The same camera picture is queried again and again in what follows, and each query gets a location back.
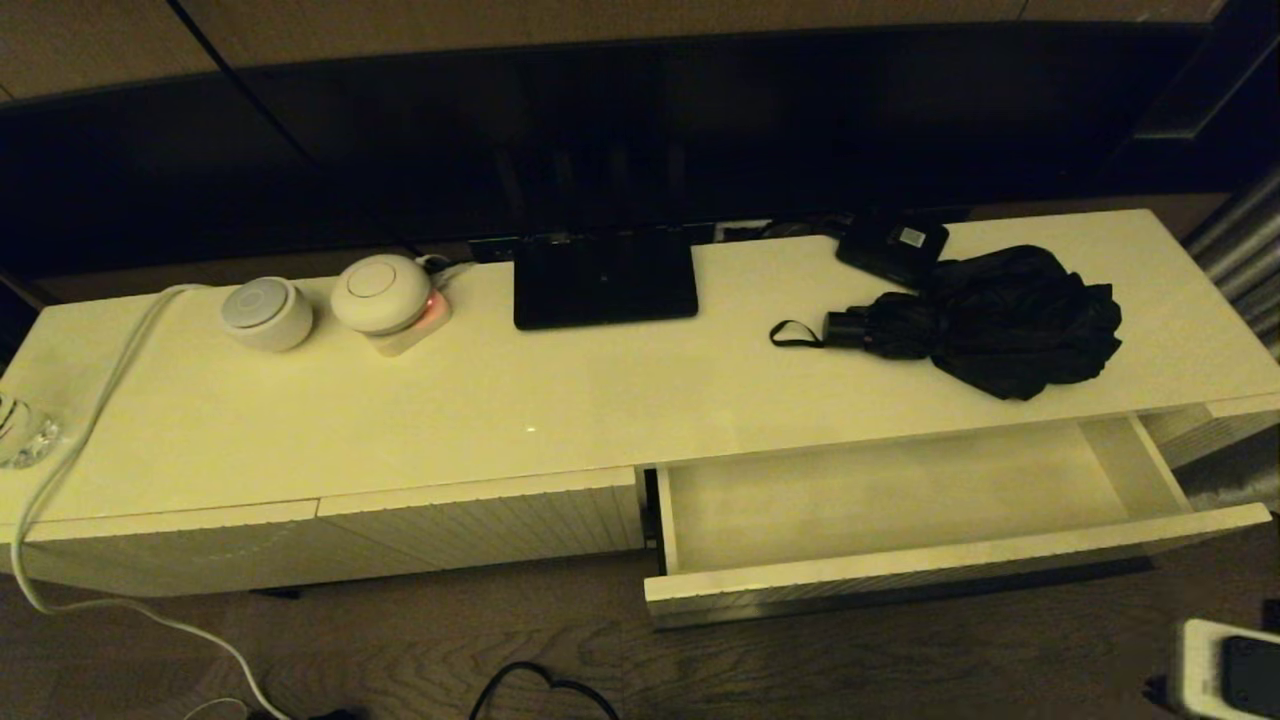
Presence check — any black umbrella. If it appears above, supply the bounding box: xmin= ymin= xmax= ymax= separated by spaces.
xmin=768 ymin=244 xmax=1124 ymax=402

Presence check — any white ribbed cabinet door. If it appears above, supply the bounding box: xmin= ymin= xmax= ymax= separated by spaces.
xmin=316 ymin=466 xmax=646 ymax=581
xmin=0 ymin=498 xmax=323 ymax=601

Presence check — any thick white power cable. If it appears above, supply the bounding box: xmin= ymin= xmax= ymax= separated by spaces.
xmin=12 ymin=283 xmax=291 ymax=720

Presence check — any white ribbed drawer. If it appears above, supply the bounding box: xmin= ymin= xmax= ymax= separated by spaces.
xmin=643 ymin=415 xmax=1273 ymax=631

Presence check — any black television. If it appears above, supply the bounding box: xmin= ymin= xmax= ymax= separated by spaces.
xmin=0 ymin=22 xmax=1226 ymax=283

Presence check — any white TV cabinet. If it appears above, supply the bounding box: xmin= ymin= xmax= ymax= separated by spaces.
xmin=0 ymin=208 xmax=1280 ymax=601

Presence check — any grey pleated curtain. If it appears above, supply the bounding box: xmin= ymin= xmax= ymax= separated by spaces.
xmin=1175 ymin=165 xmax=1280 ymax=513

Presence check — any black set-top box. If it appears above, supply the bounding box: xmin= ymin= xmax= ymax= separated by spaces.
xmin=835 ymin=214 xmax=951 ymax=291

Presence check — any white dome device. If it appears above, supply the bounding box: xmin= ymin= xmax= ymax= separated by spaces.
xmin=330 ymin=253 xmax=434 ymax=337

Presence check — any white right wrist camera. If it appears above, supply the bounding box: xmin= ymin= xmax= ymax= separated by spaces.
xmin=1145 ymin=618 xmax=1280 ymax=720

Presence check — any black television base plate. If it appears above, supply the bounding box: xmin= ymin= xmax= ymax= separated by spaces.
xmin=513 ymin=228 xmax=700 ymax=332

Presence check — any white power strip red light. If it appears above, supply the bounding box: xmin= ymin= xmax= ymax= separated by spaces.
xmin=365 ymin=285 xmax=454 ymax=358

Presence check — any black floor cable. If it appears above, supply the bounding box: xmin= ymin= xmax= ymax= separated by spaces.
xmin=468 ymin=661 xmax=623 ymax=720

